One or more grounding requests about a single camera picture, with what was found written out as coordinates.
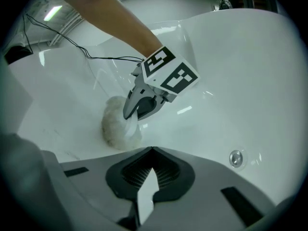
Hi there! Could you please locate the person's left forearm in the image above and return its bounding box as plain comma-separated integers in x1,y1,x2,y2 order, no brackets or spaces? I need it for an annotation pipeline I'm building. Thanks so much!
62,0,162,57

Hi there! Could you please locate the chrome bathtub drain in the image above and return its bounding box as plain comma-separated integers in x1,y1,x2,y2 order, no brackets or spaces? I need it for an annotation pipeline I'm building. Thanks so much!
228,149,244,169

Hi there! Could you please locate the white fluffy scrubber with handle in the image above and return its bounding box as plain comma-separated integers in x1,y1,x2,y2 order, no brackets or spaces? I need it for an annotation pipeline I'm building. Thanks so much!
100,95,143,152

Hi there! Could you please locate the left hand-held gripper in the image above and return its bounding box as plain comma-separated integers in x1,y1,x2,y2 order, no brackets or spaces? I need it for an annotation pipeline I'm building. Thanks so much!
122,46,201,121

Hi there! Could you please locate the ceiling strip light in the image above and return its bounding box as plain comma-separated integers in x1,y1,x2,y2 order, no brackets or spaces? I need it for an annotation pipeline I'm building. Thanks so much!
43,4,64,22

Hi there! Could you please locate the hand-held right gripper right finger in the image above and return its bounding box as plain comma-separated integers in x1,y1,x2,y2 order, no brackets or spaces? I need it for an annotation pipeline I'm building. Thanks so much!
141,146,278,231

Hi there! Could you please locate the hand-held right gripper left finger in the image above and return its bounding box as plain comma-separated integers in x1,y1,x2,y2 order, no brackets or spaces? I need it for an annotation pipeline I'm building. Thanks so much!
59,146,154,229

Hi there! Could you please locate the white bathtub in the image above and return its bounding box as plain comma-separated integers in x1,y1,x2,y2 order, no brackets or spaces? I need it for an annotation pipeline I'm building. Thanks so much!
7,8,308,206

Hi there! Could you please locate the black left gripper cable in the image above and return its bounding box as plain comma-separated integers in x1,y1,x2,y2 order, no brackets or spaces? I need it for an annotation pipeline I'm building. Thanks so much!
23,13,145,63

